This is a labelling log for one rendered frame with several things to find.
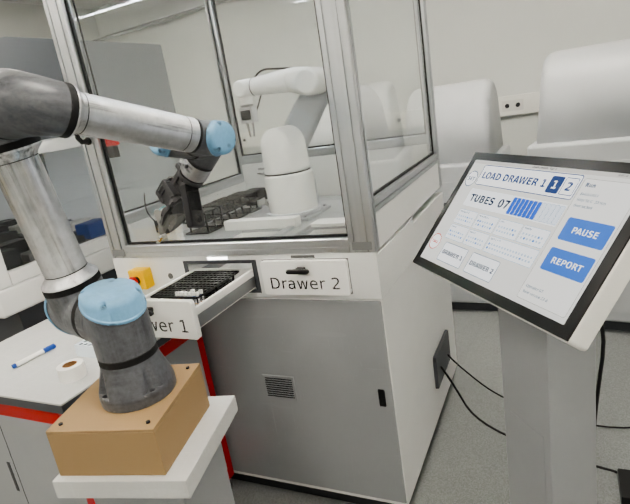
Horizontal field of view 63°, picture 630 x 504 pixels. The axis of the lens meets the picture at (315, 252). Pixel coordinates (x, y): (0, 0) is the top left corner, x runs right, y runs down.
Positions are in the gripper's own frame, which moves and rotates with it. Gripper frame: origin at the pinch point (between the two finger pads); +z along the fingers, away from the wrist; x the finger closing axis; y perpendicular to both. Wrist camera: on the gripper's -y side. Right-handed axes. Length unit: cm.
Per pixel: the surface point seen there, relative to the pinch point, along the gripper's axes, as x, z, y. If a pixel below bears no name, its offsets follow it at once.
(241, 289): -21.1, 8.2, -18.9
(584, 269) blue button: 0, -72, -77
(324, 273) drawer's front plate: -31.6, -12.6, -32.3
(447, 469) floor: -82, 32, -101
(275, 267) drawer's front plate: -28.1, -2.1, -20.1
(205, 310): -3.1, 7.3, -23.2
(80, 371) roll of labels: 21.5, 34.0, -17.0
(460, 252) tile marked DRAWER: -17, -53, -58
